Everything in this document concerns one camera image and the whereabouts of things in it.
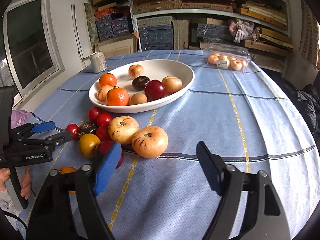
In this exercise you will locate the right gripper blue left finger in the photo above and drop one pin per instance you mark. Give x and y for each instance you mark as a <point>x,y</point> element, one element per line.
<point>105,168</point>

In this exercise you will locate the white oval plate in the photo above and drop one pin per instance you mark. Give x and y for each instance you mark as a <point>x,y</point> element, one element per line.
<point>155,70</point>

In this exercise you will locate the white shelving unit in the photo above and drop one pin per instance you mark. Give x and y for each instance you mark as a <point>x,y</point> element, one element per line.
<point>272,16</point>

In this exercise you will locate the blue checked tablecloth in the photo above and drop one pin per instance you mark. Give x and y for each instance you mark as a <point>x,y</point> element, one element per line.
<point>242,116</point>

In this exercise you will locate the large dark red plum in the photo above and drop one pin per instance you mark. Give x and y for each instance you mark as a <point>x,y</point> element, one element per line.
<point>104,147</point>

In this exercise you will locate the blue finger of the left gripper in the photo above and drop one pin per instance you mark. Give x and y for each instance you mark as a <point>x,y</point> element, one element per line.
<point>43,127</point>

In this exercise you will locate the purple plastic bag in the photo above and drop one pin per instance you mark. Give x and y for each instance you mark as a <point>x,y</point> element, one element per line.
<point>19,117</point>

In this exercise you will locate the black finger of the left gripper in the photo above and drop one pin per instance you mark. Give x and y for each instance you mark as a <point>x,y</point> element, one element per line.
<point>58,139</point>

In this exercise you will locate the red cherry tomato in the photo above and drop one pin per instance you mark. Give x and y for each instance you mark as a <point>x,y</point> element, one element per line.
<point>74,129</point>
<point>93,113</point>
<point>103,119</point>
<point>102,133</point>

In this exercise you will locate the window with white frame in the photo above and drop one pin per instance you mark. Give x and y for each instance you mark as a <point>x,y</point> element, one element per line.
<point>30,44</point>

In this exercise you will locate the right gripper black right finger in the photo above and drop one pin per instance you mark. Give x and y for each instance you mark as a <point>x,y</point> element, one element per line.
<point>213,167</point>

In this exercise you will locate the dark purple tomato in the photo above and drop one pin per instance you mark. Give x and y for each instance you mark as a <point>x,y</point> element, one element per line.
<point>140,82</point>
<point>86,128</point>

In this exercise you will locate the yellow green round fruit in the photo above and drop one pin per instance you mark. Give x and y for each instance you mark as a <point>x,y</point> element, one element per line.
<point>87,145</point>

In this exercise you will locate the yellow peach back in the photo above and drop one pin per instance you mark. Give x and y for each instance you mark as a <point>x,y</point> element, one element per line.
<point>122,129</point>

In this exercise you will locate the clear plastic fruit box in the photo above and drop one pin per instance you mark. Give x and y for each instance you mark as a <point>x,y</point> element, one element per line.
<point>226,56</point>

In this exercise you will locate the small brown round fruit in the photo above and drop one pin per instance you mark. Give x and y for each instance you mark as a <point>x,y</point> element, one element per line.
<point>138,98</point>

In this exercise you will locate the silver drink can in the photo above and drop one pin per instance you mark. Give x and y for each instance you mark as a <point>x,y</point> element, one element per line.
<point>98,62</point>

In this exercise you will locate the person's left hand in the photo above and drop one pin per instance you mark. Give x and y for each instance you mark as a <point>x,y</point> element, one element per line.
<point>25,182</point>

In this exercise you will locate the yellow peach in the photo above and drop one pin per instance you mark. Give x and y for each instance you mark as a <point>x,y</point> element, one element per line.
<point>150,142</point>
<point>122,129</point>
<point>172,84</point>

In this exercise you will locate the cardboard box beige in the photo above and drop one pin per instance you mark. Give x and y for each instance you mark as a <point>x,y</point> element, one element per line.
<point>126,44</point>

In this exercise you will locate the pink plastic bag on shelf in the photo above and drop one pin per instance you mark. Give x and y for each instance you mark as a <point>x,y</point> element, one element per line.
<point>242,30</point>

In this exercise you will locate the large orange tangerine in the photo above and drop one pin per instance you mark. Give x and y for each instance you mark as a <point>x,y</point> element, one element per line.
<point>117,97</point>

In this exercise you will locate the small striped peach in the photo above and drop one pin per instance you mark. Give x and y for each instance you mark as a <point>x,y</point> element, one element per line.
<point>136,70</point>

